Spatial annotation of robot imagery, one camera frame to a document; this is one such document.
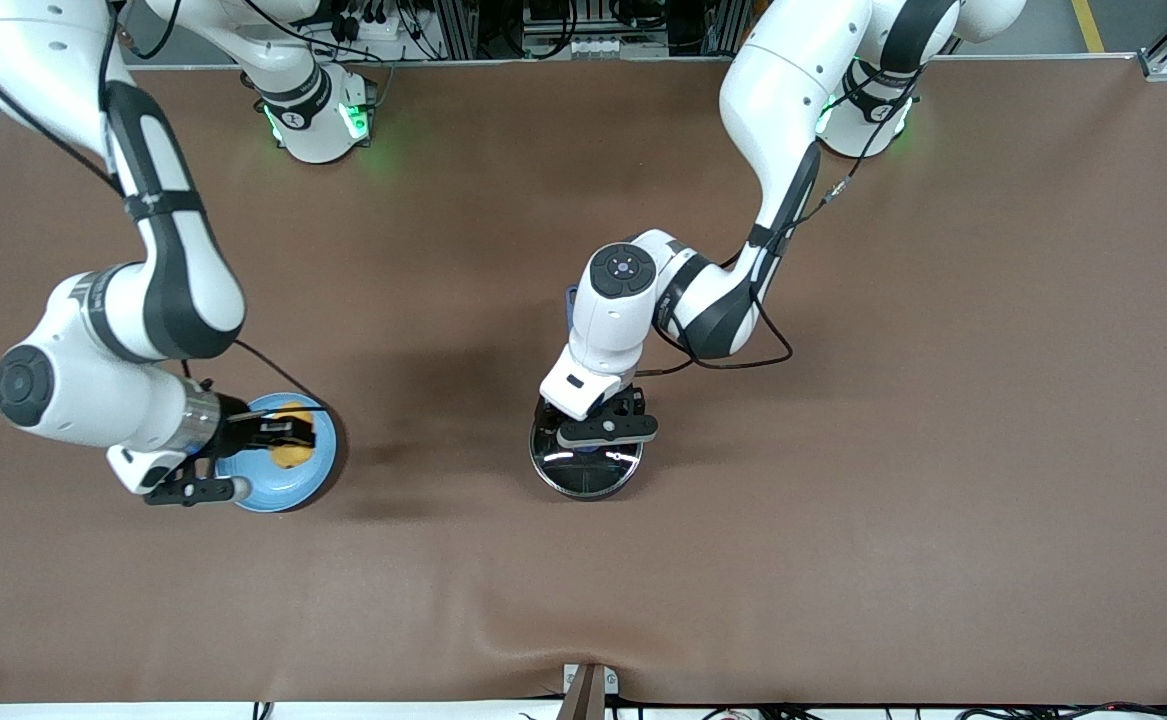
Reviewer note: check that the white terminal strip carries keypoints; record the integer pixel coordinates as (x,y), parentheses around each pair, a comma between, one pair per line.
(593,46)

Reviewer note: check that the brown table mat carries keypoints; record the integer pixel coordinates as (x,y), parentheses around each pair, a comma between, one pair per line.
(583,600)

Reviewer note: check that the metal mount bracket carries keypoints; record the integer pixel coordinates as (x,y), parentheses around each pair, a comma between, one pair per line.
(588,690)

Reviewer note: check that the white power strip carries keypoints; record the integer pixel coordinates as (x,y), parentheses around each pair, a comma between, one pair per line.
(383,35)

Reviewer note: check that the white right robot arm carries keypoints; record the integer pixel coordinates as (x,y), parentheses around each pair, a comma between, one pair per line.
(173,290)

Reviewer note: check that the yellow potato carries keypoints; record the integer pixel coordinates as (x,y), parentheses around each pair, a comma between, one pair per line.
(293,458)

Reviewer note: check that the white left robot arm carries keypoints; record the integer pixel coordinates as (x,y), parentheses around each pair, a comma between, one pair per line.
(783,90)

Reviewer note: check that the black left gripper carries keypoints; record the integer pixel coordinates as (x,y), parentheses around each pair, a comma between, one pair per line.
(626,406)

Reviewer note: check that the light blue plate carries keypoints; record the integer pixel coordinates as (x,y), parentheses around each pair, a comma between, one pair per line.
(283,490)

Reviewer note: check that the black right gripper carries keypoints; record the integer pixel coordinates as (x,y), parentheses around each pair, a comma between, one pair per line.
(236,425)

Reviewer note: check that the glass lid with blue knob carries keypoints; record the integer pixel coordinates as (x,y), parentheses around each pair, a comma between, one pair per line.
(588,475)

